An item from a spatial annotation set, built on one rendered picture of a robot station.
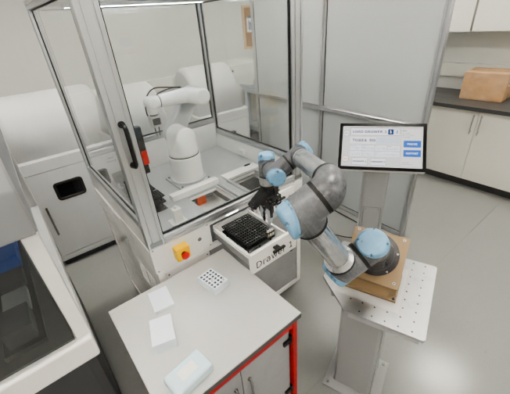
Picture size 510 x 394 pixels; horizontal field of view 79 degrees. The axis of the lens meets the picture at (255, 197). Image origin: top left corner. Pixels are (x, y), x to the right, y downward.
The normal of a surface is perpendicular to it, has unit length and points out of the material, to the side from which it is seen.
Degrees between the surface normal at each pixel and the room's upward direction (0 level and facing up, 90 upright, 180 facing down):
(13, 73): 90
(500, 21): 90
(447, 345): 0
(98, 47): 90
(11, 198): 90
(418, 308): 0
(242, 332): 0
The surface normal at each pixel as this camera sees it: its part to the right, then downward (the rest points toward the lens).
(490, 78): -0.76, 0.33
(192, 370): -0.07, -0.86
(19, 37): 0.62, 0.36
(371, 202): -0.25, 0.51
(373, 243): -0.28, -0.43
